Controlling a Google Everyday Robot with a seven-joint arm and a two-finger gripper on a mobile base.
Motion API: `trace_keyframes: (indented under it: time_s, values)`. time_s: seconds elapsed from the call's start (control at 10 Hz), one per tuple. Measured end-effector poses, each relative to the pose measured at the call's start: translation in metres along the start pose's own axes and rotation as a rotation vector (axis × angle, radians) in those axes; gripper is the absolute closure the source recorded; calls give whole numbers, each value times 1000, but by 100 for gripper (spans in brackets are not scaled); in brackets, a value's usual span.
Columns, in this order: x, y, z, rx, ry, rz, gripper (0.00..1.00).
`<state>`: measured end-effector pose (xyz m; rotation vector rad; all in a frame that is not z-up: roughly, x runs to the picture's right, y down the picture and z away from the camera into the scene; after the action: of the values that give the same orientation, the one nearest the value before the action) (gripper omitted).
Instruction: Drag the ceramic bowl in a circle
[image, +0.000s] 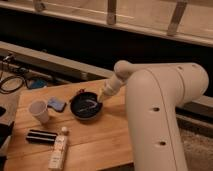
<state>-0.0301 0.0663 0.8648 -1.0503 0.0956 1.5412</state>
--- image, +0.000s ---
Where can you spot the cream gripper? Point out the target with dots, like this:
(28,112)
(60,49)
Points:
(111,87)

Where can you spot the black ceramic bowl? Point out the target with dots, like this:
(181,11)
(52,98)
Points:
(85,106)

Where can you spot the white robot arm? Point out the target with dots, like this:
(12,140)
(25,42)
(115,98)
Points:
(152,93)

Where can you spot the blue sponge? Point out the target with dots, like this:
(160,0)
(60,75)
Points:
(56,104)

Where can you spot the white plastic cup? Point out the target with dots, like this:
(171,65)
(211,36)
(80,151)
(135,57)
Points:
(38,109)

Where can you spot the blue object on floor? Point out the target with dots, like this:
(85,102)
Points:
(37,83)

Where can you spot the black rectangular box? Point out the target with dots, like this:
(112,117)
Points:
(41,137)

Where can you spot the dark object at left edge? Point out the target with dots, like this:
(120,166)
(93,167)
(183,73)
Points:
(6,126)

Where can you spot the wooden railing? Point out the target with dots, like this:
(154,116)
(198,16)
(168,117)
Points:
(189,21)

